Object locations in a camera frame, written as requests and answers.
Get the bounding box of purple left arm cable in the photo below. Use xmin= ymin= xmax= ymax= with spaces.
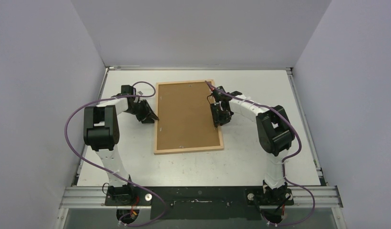
xmin=64 ymin=81 xmax=168 ymax=228

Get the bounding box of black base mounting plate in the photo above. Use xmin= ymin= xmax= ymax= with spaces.
xmin=104 ymin=186 xmax=294 ymax=220

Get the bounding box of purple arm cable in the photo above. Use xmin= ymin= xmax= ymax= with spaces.
xmin=204 ymin=80 xmax=316 ymax=228
xmin=64 ymin=81 xmax=168 ymax=228

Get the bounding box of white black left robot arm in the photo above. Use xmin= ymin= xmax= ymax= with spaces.
xmin=83 ymin=85 xmax=159 ymax=206

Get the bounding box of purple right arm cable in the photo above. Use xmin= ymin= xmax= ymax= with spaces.
xmin=204 ymin=80 xmax=316 ymax=228

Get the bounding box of brown frame backing board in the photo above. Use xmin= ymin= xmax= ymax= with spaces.
xmin=157 ymin=82 xmax=221 ymax=151

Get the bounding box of light wooden picture frame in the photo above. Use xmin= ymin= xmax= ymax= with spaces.
xmin=153 ymin=79 xmax=225 ymax=155

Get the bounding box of aluminium front extrusion rail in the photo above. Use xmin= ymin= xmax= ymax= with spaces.
xmin=58 ymin=186 xmax=344 ymax=210

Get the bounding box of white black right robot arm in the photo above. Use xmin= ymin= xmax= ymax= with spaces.
xmin=209 ymin=86 xmax=295 ymax=205

